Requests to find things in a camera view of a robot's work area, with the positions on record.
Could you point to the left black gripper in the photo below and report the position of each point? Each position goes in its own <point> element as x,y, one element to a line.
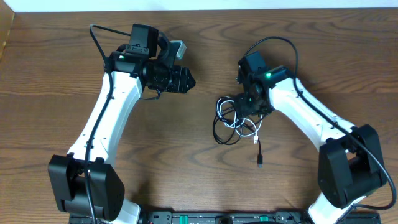
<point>177,79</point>

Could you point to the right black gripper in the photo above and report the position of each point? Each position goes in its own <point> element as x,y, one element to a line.
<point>244,109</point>

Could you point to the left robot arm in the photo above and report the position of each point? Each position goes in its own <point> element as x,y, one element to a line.
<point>84,181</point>

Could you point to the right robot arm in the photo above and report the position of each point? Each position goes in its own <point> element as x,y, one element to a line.
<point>350,159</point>

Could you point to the cardboard box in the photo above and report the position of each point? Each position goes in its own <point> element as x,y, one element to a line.
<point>6,19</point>

